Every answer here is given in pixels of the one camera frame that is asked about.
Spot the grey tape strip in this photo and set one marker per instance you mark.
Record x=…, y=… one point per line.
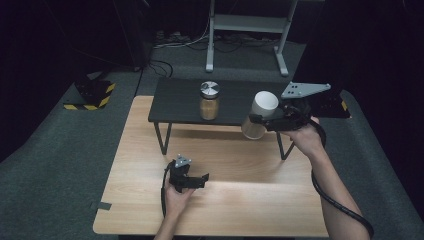
x=101, y=206

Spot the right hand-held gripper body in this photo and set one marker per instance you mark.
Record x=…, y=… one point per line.
x=293, y=120

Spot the black metal riser shelf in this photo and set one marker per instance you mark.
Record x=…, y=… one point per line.
x=180, y=100

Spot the person's left hand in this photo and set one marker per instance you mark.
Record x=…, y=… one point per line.
x=176, y=201

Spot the person's right hand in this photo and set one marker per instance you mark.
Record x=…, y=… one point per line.
x=305, y=140

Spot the grey metal stand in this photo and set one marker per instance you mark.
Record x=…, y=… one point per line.
x=248, y=24

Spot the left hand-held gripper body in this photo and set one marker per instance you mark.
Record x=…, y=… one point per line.
x=180, y=175

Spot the glass jar with silver lid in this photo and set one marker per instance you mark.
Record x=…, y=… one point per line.
x=209, y=108

